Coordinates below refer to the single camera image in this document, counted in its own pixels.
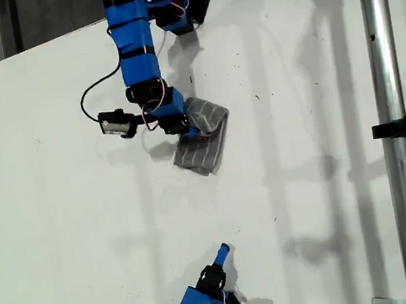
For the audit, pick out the grey striped towel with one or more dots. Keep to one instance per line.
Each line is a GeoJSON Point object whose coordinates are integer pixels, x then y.
{"type": "Point", "coordinates": [206, 148]}

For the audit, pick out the black camera stalk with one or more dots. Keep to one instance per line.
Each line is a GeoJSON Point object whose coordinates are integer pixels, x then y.
{"type": "Point", "coordinates": [133, 121]}

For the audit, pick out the black camera box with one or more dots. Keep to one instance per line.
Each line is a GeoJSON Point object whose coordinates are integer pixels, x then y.
{"type": "Point", "coordinates": [110, 124]}

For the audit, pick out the steel post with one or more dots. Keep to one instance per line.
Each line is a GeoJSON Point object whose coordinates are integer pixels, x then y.
{"type": "Point", "coordinates": [386, 62]}

